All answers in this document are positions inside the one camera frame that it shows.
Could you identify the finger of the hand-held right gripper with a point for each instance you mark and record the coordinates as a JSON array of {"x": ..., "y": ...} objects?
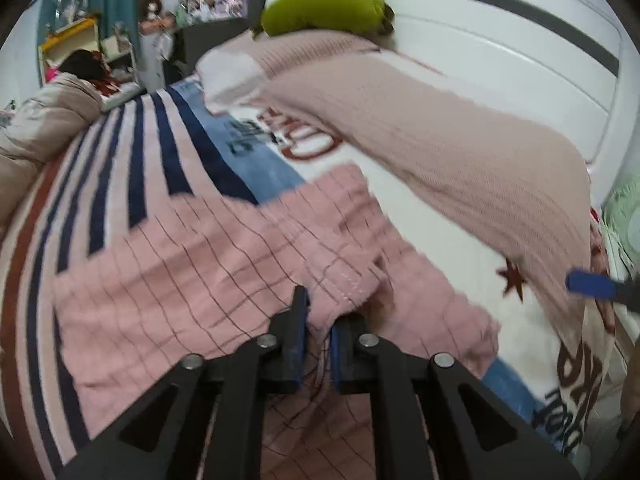
[{"x": 595, "y": 285}]

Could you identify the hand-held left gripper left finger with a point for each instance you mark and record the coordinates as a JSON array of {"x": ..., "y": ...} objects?
[{"x": 300, "y": 355}]

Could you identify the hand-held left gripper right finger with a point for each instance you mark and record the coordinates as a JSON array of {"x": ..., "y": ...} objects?
[{"x": 336, "y": 355}]

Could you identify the pink checked pants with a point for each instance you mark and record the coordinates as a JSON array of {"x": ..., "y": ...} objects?
[{"x": 200, "y": 280}]

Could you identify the light green cloth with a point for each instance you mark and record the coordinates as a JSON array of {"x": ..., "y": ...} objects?
[{"x": 622, "y": 210}]

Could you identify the pink knit pillow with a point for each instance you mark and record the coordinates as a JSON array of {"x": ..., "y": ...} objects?
[{"x": 450, "y": 150}]

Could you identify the striped printed blanket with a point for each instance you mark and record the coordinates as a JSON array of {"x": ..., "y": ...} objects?
[{"x": 165, "y": 160}]

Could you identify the white headboard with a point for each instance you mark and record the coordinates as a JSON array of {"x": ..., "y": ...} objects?
[{"x": 500, "y": 50}]

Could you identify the white and pink pillow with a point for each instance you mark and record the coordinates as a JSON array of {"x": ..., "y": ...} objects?
[{"x": 280, "y": 55}]

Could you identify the dark bookshelf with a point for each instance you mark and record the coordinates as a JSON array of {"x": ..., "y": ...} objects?
[{"x": 215, "y": 20}]

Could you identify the grey duvet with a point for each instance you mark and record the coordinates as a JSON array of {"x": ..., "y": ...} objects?
[{"x": 45, "y": 120}]

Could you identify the green plush toy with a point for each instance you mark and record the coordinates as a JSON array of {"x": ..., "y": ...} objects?
[{"x": 320, "y": 7}]

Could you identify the pink bag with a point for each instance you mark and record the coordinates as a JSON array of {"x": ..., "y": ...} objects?
[{"x": 50, "y": 75}]

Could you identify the wig head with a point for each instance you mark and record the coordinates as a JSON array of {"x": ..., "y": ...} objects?
[{"x": 151, "y": 7}]

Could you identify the yellow shelf unit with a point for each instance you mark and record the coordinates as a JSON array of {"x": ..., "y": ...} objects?
[{"x": 70, "y": 35}]

